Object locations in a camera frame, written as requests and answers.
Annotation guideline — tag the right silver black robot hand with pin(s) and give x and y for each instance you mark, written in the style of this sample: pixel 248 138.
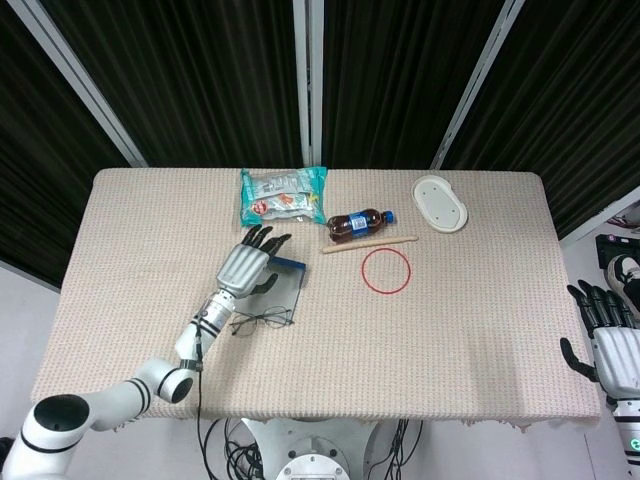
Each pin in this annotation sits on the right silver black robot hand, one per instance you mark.
pixel 620 360

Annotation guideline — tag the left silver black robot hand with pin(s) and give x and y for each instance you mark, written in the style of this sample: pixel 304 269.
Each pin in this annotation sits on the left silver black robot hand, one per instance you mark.
pixel 242 267

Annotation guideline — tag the blue glasses case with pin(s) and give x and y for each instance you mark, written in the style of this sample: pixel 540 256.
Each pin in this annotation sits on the blue glasses case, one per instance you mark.
pixel 287 292

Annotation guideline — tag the thin black-framed eyeglasses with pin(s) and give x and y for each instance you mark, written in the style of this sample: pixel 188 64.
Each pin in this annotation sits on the thin black-framed eyeglasses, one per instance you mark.
pixel 275 317

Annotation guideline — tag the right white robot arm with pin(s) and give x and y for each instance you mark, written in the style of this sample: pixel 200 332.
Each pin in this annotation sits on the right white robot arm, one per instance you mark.
pixel 627 440

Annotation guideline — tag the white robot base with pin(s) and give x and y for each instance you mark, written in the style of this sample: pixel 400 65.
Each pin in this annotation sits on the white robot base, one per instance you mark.
pixel 310 450

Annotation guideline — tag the teal snack bag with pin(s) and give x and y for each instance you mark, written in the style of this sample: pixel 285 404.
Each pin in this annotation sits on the teal snack bag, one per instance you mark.
pixel 280 197

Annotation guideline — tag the white black sneaker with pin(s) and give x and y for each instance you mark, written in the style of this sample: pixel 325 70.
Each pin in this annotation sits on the white black sneaker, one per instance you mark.
pixel 625 272

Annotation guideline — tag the black case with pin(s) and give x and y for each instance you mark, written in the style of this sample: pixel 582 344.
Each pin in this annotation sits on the black case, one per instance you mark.
pixel 607 245

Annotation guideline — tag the cola bottle blue cap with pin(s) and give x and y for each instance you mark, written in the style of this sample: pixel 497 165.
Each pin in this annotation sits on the cola bottle blue cap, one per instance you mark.
pixel 355 225

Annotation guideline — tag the wooden stick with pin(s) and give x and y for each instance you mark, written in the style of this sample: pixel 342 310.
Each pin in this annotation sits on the wooden stick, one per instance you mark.
pixel 370 243

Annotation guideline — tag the white red sneaker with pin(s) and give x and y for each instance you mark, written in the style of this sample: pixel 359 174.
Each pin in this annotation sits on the white red sneaker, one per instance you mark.
pixel 627 217

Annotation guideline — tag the beige woven tablecloth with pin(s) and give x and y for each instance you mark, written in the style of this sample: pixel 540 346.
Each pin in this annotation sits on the beige woven tablecloth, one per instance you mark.
pixel 400 350

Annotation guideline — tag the black pleated curtain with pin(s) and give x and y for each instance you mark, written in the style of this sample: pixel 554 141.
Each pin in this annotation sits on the black pleated curtain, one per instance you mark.
pixel 400 75
pixel 200 80
pixel 35 175
pixel 560 100

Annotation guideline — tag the white oval tray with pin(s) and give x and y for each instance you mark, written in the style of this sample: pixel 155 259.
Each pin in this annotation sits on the white oval tray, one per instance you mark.
pixel 440 205

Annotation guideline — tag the grey metal partition post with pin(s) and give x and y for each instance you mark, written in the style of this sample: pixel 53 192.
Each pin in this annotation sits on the grey metal partition post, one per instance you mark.
pixel 475 80
pixel 80 82
pixel 600 212
pixel 309 80

